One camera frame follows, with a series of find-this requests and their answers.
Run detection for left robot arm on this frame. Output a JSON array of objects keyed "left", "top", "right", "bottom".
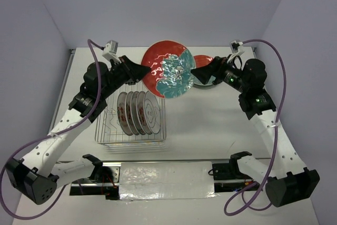
[{"left": 5, "top": 55, "right": 151, "bottom": 205}]

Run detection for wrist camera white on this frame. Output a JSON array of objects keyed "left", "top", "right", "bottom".
[
  {"left": 102, "top": 40, "right": 121, "bottom": 63},
  {"left": 230, "top": 40, "right": 244, "bottom": 56}
]

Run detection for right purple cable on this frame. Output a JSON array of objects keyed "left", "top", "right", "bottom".
[{"left": 223, "top": 39, "right": 286, "bottom": 216}]

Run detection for white plate teal rim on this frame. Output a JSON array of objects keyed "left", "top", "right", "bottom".
[{"left": 131, "top": 91, "right": 145, "bottom": 135}]

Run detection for silver foil covered panel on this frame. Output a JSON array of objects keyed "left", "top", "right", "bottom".
[{"left": 119, "top": 161, "right": 215, "bottom": 201}]

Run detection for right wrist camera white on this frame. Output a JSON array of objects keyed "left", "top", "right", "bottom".
[{"left": 230, "top": 40, "right": 244, "bottom": 56}]

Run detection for red teal wave plate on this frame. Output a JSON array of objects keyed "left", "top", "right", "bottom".
[
  {"left": 194, "top": 55, "right": 215, "bottom": 83},
  {"left": 141, "top": 40, "right": 196, "bottom": 99}
]

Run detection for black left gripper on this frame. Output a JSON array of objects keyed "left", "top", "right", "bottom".
[{"left": 100, "top": 54, "right": 151, "bottom": 99}]

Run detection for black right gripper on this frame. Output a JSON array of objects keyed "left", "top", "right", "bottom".
[{"left": 191, "top": 54, "right": 249, "bottom": 93}]

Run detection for wire dish rack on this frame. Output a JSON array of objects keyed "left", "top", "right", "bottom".
[{"left": 95, "top": 82, "right": 166, "bottom": 149}]

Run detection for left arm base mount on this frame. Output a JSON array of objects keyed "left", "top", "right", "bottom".
[{"left": 70, "top": 154, "right": 121, "bottom": 201}]

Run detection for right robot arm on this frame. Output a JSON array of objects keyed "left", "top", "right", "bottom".
[{"left": 191, "top": 56, "right": 320, "bottom": 207}]

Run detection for white bowl plate red characters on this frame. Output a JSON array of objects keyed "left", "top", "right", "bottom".
[{"left": 117, "top": 92, "right": 133, "bottom": 136}]

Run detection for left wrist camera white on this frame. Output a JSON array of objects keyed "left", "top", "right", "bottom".
[{"left": 102, "top": 40, "right": 121, "bottom": 63}]

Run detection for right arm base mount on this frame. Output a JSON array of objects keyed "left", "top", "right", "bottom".
[{"left": 208, "top": 151, "right": 253, "bottom": 193}]

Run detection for white plate grey line pattern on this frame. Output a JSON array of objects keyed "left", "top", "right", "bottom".
[{"left": 144, "top": 91, "right": 161, "bottom": 134}]

